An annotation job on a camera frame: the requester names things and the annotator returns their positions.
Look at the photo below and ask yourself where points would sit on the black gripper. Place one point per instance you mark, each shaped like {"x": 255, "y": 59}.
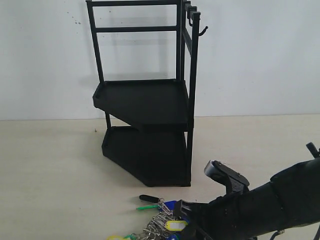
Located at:
{"x": 206, "y": 220}

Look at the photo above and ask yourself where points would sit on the key ring with coloured tags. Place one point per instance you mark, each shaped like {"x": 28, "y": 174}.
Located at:
{"x": 162, "y": 226}

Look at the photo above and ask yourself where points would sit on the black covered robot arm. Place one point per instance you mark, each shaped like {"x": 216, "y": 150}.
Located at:
{"x": 290, "y": 199}

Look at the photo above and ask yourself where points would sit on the black two-tier shelf rack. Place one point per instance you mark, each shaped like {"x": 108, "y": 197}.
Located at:
{"x": 150, "y": 122}

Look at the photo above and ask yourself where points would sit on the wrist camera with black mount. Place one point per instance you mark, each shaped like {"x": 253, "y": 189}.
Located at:
{"x": 233, "y": 181}

